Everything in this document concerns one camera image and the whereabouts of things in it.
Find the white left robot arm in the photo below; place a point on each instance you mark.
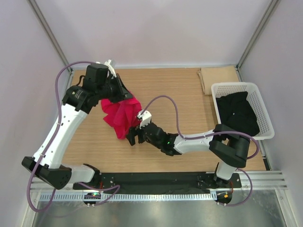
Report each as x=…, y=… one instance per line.
x=46, y=163

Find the aluminium corner post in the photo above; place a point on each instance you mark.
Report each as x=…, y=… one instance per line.
x=273, y=4
x=48, y=31

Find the pink red t shirt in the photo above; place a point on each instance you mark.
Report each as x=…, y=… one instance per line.
x=122, y=115

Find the folded beige t shirt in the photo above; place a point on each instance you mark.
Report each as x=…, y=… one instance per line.
x=211, y=75

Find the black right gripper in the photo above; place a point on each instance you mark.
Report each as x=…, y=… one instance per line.
x=133, y=132

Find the left aluminium corner post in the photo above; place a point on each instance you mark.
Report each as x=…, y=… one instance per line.
x=48, y=31

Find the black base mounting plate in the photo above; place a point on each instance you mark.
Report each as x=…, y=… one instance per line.
x=166, y=180

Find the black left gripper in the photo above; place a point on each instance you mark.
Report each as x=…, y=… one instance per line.
x=123, y=92

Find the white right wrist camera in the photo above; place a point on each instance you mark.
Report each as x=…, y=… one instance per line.
x=144, y=117

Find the white slotted cable duct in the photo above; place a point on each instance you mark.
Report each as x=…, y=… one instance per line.
x=95, y=197

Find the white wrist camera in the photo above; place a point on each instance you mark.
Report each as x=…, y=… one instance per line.
x=110, y=64
x=144, y=117

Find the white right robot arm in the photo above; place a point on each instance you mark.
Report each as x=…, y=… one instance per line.
x=230, y=146

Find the right aluminium corner post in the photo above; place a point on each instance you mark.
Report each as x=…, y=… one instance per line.
x=273, y=4

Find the aluminium frame rail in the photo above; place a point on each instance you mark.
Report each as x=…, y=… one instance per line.
x=261, y=180

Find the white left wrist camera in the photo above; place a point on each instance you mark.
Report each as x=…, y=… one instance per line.
x=110, y=64

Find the white perforated plastic basket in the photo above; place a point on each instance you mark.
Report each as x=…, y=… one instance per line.
x=255, y=100

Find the black t shirt in basket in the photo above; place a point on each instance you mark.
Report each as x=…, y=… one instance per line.
x=236, y=113

